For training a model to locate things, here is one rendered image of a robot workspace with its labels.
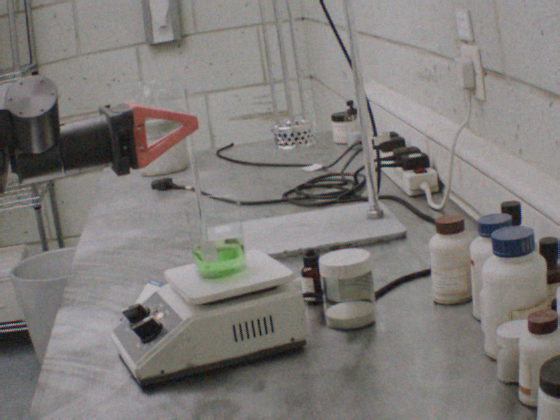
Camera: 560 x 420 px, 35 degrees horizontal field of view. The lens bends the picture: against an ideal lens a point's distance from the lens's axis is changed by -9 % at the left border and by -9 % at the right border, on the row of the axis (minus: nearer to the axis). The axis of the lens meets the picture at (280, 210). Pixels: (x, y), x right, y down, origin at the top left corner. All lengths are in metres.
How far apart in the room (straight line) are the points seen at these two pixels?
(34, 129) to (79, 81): 2.56
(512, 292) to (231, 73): 2.62
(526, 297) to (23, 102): 0.54
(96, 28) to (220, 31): 0.47
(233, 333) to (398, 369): 0.18
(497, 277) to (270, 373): 0.26
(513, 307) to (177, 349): 0.35
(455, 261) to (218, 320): 0.29
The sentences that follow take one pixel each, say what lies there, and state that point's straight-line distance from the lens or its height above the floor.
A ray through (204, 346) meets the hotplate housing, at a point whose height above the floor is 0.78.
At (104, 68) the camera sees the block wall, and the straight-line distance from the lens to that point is 3.46.
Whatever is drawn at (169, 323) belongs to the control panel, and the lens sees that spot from 1.02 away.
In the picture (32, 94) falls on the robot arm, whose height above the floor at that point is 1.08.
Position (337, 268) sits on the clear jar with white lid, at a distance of 1.07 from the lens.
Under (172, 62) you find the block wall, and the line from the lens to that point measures 3.46.
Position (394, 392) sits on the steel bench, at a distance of 0.93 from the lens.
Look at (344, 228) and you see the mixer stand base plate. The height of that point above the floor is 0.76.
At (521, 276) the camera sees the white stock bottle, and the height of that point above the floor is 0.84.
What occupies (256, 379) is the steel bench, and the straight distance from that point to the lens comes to 1.00.
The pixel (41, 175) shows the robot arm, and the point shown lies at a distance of 0.98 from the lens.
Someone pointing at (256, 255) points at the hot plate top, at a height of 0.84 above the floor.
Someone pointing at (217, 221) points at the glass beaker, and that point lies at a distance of 1.02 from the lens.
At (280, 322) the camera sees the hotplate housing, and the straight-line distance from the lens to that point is 1.03.
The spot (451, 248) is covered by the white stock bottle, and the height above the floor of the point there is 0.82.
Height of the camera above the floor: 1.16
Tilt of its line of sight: 14 degrees down
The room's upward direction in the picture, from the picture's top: 8 degrees counter-clockwise
